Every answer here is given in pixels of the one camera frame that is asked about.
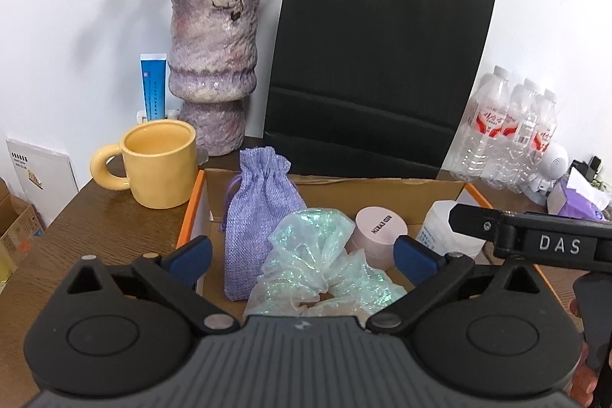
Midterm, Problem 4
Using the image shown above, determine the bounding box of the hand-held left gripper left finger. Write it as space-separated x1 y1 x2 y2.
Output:
64 235 240 335

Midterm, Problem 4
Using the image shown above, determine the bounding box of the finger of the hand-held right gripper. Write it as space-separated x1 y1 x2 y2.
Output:
448 203 522 249

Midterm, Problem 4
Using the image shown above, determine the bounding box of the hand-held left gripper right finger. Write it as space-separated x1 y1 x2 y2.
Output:
366 235 546 335

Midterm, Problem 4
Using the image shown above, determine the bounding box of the translucent cotton swab container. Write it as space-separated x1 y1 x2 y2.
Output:
415 200 486 260

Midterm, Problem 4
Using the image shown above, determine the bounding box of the pink round jar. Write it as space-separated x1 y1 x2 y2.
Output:
344 206 409 270

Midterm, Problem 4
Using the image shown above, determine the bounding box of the purple drawstring pouch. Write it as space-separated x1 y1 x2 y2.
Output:
220 146 307 302

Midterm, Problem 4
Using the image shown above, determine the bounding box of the iridescent organza bag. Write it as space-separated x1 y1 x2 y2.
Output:
243 207 407 323

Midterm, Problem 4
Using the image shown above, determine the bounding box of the red cardboard box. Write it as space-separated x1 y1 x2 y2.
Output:
176 168 560 327

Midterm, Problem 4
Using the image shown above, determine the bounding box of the wooden desktop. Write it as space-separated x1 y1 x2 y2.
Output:
0 145 612 408

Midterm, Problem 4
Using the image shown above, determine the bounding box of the person's right hand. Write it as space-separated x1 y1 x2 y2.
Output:
568 298 598 408

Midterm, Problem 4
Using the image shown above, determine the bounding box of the purple tissue pack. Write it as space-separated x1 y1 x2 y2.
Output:
547 169 612 222

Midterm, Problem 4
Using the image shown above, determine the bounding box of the white round speaker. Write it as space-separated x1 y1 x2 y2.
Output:
523 143 570 205

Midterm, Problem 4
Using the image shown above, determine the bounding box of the black small device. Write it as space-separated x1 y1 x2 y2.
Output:
571 156 603 179

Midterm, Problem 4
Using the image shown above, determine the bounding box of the yellow mug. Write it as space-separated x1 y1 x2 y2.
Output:
90 119 199 209

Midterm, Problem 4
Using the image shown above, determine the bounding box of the clear water bottle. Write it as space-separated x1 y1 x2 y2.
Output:
452 65 510 182
514 89 559 193
483 78 541 191

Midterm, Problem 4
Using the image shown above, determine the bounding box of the blue ointment tube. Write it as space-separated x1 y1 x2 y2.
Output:
140 53 168 122

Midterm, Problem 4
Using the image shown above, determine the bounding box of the brown cardboard carton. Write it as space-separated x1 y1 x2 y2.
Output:
0 181 46 289

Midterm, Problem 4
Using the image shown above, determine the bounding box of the black paper bag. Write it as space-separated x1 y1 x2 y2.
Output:
262 0 498 180

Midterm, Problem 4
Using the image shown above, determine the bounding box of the purple textured vase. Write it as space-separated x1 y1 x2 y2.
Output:
169 0 261 158

